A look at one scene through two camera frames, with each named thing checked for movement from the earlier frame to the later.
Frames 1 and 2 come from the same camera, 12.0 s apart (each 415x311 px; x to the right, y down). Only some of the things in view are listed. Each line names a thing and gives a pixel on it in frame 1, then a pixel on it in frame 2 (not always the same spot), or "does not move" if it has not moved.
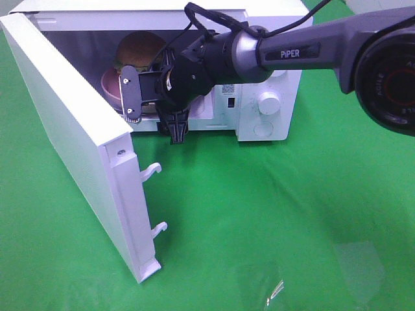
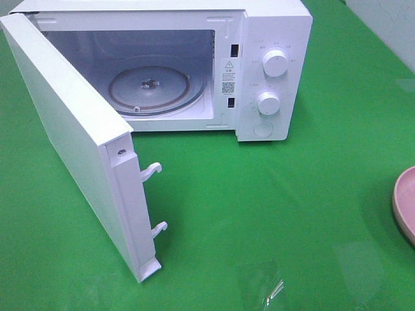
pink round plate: x=110 y=83 to x=404 y=200
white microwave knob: x=269 y=103 does not move
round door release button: x=263 y=129 does not move
